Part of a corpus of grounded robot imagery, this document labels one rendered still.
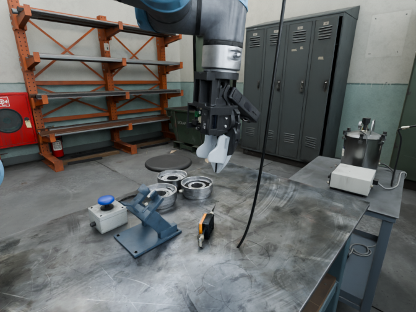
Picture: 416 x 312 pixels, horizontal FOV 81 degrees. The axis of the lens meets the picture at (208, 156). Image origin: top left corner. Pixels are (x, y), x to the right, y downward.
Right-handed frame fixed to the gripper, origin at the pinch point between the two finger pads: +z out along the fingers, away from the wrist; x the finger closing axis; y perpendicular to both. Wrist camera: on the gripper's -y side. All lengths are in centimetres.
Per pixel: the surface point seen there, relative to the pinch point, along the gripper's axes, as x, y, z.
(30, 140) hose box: -371, 3, 84
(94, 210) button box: -21.9, 20.9, 15.2
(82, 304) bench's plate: 0.4, 30.0, 18.9
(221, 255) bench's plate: 7.4, 4.3, 17.2
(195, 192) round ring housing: -15.9, -6.7, 15.3
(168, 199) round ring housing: -17.2, 2.2, 15.3
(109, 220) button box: -17.6, 18.7, 16.6
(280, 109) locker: -150, -262, 16
